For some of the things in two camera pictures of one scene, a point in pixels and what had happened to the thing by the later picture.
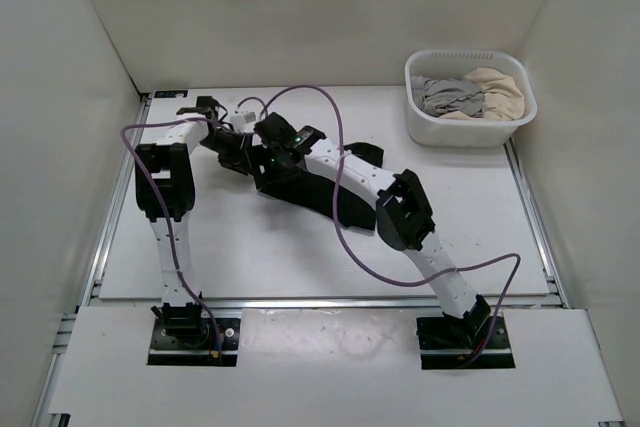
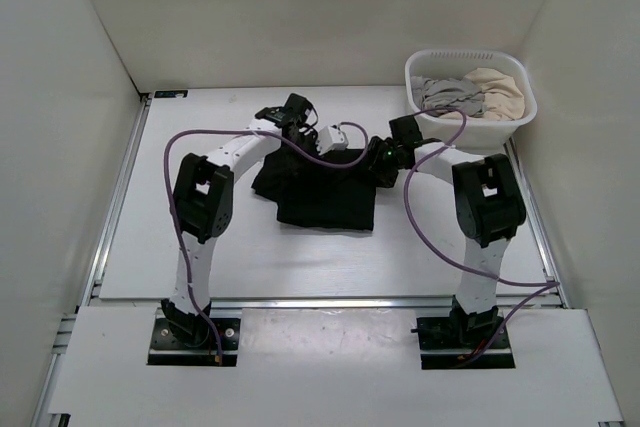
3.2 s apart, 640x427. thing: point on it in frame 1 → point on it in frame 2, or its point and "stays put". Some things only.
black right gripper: (258, 157) → (376, 147)
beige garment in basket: (502, 99) stays put
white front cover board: (333, 362) stays put
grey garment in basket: (439, 96) stays put
